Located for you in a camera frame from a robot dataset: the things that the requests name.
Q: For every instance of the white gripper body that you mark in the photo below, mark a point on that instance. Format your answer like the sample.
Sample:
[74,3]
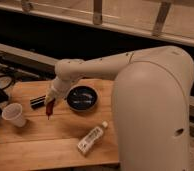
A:
[59,88]

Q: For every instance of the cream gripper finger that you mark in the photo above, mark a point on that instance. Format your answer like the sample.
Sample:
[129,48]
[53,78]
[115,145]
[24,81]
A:
[48,99]

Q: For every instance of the dark ceramic bowl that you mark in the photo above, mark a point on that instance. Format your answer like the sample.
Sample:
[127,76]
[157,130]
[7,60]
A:
[82,98]

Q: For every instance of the white plastic cup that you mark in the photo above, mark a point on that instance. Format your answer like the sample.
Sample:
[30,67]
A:
[13,113]

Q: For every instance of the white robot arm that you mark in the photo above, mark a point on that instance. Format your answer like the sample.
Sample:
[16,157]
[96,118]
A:
[149,102]

